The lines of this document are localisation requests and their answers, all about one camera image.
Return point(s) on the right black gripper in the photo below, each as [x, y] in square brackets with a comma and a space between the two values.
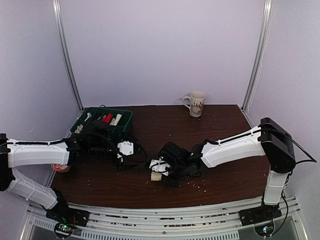
[174, 184]

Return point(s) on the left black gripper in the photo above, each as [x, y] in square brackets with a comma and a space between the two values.
[120, 166]

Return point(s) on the cream underwear navy trim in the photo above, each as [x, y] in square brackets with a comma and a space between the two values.
[156, 176]

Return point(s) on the cream boxer underwear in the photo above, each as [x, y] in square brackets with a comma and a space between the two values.
[115, 120]

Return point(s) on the green compartment tray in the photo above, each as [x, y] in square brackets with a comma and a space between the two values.
[90, 121]

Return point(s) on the white patterned ceramic mug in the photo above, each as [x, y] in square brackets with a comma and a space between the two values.
[195, 103]

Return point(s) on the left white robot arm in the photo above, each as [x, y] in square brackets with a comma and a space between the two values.
[15, 153]

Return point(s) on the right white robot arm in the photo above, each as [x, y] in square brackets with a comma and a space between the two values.
[267, 139]

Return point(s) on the red item in tray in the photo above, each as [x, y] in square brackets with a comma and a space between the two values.
[107, 118]

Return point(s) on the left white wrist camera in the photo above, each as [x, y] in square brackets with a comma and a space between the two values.
[127, 148]

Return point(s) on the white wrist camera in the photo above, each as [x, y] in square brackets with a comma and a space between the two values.
[127, 148]
[158, 166]

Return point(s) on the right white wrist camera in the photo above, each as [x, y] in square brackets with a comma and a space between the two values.
[158, 166]

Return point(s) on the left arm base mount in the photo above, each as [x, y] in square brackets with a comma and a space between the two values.
[73, 217]

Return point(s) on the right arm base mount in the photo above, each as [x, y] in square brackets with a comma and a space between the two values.
[258, 215]

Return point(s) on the right aluminium frame post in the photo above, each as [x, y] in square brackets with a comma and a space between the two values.
[261, 46]

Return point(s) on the aluminium frame post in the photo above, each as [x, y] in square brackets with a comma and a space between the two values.
[65, 52]
[261, 46]

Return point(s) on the left aluminium frame post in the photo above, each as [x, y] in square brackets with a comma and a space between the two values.
[65, 52]

